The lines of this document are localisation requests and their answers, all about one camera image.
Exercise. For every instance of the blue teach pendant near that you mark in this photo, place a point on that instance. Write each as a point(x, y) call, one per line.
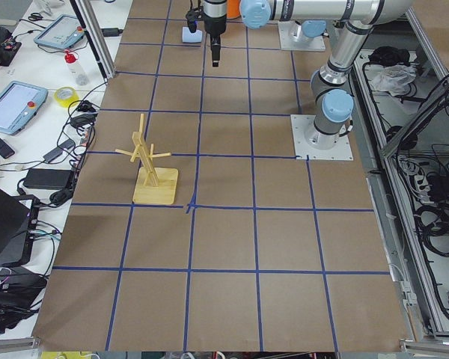
point(19, 102)

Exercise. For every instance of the blue teach pendant far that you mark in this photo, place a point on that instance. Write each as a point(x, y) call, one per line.
point(63, 33)

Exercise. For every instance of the wooden cup tree stand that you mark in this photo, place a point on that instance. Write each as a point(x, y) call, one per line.
point(156, 186)

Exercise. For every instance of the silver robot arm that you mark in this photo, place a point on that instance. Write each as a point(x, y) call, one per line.
point(307, 30)
point(334, 105)

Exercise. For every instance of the light blue plastic cup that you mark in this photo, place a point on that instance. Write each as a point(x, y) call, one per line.
point(191, 37)

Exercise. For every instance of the blue teach pendant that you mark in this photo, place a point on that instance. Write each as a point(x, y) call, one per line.
point(19, 102)
point(63, 33)

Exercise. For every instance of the yellow tape roll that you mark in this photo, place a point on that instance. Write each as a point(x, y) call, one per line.
point(66, 96)

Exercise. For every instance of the crumpled white cloth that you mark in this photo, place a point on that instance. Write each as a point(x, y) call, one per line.
point(395, 80)

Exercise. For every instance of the white squeeze bottle red cap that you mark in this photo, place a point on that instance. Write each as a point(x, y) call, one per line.
point(75, 68)

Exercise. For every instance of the orange soda can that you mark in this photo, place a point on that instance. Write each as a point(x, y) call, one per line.
point(233, 11)

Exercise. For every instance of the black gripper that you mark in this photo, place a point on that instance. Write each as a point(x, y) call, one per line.
point(213, 23)

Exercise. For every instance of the black power adapter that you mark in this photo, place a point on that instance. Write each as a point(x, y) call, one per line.
point(47, 179)

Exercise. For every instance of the aluminium frame post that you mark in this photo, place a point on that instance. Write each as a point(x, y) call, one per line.
point(88, 21)

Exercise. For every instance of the black laptop computer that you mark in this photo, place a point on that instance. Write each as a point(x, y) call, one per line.
point(18, 218)

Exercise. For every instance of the black smartphone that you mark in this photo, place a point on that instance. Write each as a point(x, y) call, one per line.
point(5, 150)

